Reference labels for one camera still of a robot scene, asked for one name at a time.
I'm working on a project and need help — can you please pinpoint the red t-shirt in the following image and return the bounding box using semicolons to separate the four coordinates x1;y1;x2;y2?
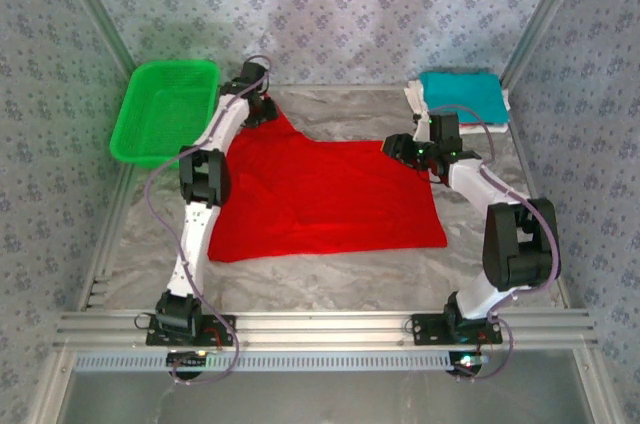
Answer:
207;93;449;265

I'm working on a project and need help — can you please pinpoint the teal folded t-shirt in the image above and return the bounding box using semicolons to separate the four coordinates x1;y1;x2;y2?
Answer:
417;69;511;125

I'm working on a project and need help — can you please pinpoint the green plastic basket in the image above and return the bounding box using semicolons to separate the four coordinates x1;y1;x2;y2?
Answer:
108;59;221;171

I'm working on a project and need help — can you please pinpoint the right controller board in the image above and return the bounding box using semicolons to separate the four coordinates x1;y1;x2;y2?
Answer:
447;351;489;378

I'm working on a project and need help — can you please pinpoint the controller board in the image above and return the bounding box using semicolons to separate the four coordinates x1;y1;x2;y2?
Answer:
447;351;489;378
166;349;211;369

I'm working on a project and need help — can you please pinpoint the left controller board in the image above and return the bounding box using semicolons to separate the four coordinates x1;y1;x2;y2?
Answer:
166;349;211;369

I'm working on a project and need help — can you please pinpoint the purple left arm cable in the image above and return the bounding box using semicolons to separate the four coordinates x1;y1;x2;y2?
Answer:
143;54;274;335

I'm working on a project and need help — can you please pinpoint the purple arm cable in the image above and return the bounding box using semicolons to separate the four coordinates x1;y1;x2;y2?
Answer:
429;103;562;318
143;54;274;335

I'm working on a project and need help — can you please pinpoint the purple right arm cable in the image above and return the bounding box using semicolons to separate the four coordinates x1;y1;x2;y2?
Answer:
429;103;562;318

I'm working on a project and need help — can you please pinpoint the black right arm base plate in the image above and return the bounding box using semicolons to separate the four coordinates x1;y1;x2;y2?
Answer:
412;312;503;347

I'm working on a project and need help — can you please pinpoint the aluminium frame post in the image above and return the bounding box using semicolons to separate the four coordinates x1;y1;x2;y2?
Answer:
499;0;599;89
52;0;137;83

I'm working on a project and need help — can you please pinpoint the aluminium mounting rail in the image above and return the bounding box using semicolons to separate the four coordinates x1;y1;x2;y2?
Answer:
54;308;599;350

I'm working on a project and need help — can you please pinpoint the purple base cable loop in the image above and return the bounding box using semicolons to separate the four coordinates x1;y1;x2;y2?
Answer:
169;328;244;388
452;316;516;383

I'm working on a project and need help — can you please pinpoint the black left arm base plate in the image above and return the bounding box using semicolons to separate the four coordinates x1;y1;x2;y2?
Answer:
144;313;237;348

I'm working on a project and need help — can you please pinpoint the grey slotted cable duct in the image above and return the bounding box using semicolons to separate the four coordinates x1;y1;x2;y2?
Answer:
74;349;481;374

